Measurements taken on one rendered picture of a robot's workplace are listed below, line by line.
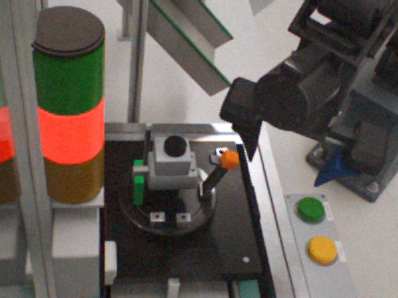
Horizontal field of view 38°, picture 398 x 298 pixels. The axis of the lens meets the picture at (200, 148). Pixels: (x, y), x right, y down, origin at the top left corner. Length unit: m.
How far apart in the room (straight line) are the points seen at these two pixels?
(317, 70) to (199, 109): 0.63
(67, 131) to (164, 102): 0.74
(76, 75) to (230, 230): 0.50
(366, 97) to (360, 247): 0.25
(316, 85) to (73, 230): 0.24
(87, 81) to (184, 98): 0.78
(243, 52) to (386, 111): 0.44
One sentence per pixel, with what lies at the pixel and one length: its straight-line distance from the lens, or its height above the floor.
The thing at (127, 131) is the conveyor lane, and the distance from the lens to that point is 0.94.
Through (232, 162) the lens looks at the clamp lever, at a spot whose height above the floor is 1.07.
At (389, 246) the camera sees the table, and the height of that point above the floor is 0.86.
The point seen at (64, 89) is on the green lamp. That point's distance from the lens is 0.38.
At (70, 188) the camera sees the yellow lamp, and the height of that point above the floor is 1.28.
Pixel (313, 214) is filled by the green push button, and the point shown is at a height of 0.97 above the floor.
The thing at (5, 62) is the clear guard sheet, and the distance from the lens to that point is 0.34.
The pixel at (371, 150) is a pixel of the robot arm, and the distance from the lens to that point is 0.65.
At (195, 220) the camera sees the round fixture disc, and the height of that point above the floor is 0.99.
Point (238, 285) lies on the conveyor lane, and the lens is 0.82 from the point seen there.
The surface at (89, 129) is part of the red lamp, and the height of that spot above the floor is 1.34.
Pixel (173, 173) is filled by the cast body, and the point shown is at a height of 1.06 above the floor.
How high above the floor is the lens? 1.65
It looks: 48 degrees down
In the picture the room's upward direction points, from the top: 11 degrees clockwise
